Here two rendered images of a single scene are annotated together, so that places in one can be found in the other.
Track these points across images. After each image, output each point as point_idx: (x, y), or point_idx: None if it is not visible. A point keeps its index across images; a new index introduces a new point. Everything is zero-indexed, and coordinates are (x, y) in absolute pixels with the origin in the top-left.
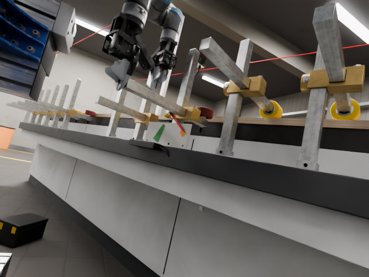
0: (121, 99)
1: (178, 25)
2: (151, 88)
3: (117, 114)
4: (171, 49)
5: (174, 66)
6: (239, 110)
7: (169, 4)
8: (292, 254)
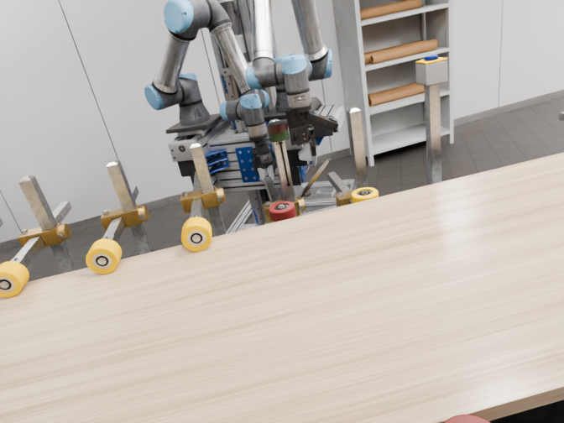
0: (428, 151)
1: (284, 82)
2: (352, 154)
3: (429, 176)
4: (288, 122)
5: (292, 143)
6: (211, 221)
7: (263, 85)
8: None
